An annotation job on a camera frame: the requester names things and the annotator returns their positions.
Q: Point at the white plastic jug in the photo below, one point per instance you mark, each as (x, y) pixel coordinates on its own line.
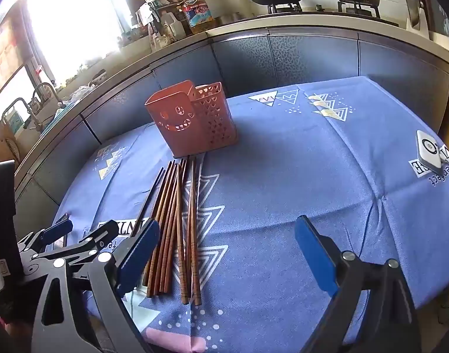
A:
(173, 27)

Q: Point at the blue printed tablecloth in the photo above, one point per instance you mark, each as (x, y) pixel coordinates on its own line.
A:
(283, 176)

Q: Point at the bundle of wooden chopsticks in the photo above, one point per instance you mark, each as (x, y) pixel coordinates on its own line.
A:
(180, 250)

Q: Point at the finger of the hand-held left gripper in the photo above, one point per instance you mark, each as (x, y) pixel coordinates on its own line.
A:
(57, 230)
(96, 237)

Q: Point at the cooking oil bottle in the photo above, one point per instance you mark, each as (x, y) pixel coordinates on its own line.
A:
(198, 16)

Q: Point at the pink plastic utensil holder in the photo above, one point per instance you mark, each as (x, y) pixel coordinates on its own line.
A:
(209, 132)

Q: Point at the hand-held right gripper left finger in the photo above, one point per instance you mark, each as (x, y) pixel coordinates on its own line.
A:
(136, 261)

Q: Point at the kitchen window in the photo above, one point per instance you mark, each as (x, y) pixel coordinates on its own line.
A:
(74, 22)

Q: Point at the metal faucet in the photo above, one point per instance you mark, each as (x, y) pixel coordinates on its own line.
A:
(18, 103)
(44, 87)

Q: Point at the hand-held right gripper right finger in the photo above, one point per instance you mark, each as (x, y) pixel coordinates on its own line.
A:
(316, 255)

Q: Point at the small white bowl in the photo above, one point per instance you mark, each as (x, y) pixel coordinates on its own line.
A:
(99, 77)

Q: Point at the steel hanging pan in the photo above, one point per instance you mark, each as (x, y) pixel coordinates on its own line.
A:
(412, 2)

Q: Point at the small white device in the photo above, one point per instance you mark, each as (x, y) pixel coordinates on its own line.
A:
(428, 150)

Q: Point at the dark slender chopstick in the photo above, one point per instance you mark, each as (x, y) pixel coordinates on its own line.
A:
(147, 202)

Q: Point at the gas stove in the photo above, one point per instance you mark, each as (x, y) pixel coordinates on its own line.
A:
(320, 16)

